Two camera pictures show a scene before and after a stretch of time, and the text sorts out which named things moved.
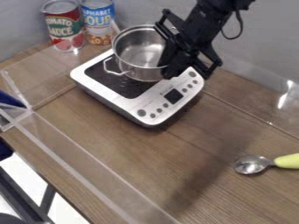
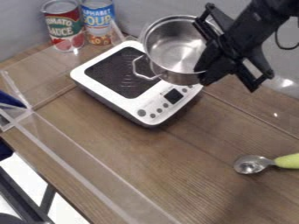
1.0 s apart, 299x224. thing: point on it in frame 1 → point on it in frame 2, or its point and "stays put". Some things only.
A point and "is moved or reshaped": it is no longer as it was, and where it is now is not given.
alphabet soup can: (98, 15) stays put
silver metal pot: (135, 46) is moved or reshaped
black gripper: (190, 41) → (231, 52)
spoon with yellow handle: (251, 164) stays put
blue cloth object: (10, 100) stays put
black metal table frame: (38, 214) stays put
